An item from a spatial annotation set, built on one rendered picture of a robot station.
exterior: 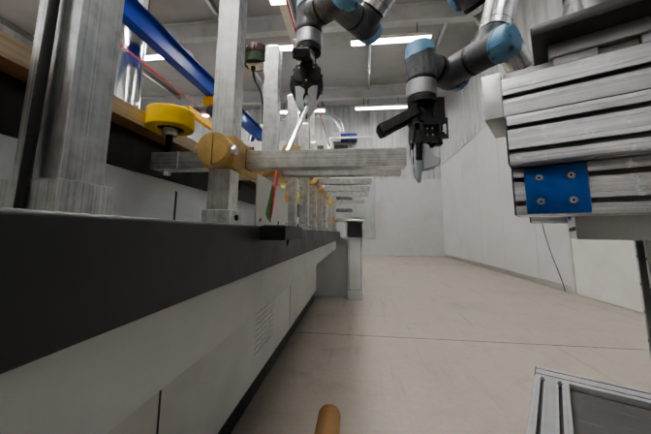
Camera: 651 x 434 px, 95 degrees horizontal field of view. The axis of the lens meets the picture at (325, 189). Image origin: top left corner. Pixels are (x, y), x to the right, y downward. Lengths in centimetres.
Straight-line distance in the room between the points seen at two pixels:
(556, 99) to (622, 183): 17
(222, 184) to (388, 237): 926
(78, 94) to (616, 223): 78
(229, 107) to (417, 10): 644
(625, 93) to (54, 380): 75
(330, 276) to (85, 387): 316
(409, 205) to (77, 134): 963
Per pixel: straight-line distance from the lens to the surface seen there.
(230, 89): 53
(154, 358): 40
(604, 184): 67
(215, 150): 47
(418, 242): 978
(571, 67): 68
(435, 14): 684
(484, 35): 87
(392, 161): 49
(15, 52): 50
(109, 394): 36
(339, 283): 341
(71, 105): 27
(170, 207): 75
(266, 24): 700
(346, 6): 90
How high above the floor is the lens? 69
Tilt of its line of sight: 8 degrees up
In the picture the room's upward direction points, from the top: straight up
